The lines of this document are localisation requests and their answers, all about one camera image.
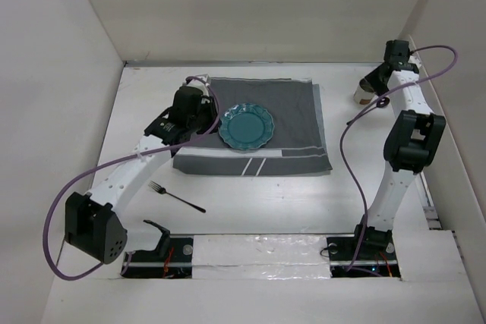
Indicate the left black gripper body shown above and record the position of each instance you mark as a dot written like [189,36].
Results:
[205,121]

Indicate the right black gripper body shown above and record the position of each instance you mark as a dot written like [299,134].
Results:
[377,83]

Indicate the beige metal cup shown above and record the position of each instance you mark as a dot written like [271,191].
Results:
[364,93]

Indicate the teal ceramic plate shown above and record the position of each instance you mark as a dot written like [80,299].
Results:
[246,126]

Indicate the black fork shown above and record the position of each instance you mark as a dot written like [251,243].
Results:
[162,191]

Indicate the grey striped cloth placemat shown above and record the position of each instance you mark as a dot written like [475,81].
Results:
[298,146]

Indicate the black spoon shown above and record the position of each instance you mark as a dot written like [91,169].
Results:
[382,102]

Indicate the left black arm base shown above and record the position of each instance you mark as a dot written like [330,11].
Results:
[171,258]

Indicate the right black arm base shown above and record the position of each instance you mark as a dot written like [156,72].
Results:
[357,255]

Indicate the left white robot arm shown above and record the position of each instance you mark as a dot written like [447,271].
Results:
[92,219]

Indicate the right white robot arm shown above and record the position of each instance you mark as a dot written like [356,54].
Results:
[412,142]

